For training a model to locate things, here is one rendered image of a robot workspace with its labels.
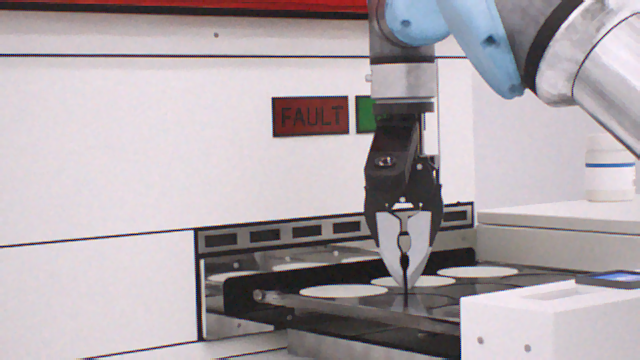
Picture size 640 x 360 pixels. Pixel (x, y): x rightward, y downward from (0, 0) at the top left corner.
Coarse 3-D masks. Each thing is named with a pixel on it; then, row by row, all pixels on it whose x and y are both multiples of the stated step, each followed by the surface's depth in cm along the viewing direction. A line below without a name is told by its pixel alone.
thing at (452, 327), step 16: (288, 304) 140; (304, 304) 137; (320, 304) 135; (336, 304) 133; (368, 320) 130; (384, 320) 127; (400, 320) 125; (416, 320) 123; (432, 320) 122; (448, 320) 121
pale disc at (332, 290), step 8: (312, 288) 147; (320, 288) 147; (328, 288) 147; (336, 288) 147; (344, 288) 147; (352, 288) 146; (360, 288) 146; (368, 288) 146; (376, 288) 146; (384, 288) 146; (320, 296) 141; (328, 296) 141; (336, 296) 140; (344, 296) 140; (352, 296) 140
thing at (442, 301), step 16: (432, 272) 158; (528, 272) 156; (544, 272) 155; (560, 272) 155; (288, 288) 148; (304, 288) 147; (400, 288) 145; (416, 288) 145; (432, 288) 144; (448, 288) 145; (464, 288) 144; (480, 288) 144; (496, 288) 143; (512, 288) 143; (368, 304) 134; (384, 304) 134; (400, 304) 134; (416, 304) 133; (432, 304) 133; (448, 304) 132
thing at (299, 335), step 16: (288, 336) 150; (304, 336) 147; (320, 336) 145; (336, 336) 143; (352, 336) 143; (288, 352) 150; (304, 352) 148; (320, 352) 145; (336, 352) 143; (352, 352) 141; (368, 352) 138; (384, 352) 136; (400, 352) 134; (416, 352) 133; (432, 352) 132
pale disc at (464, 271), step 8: (440, 272) 158; (448, 272) 158; (456, 272) 158; (464, 272) 158; (472, 272) 157; (480, 272) 157; (488, 272) 157; (496, 272) 157; (504, 272) 157; (512, 272) 156
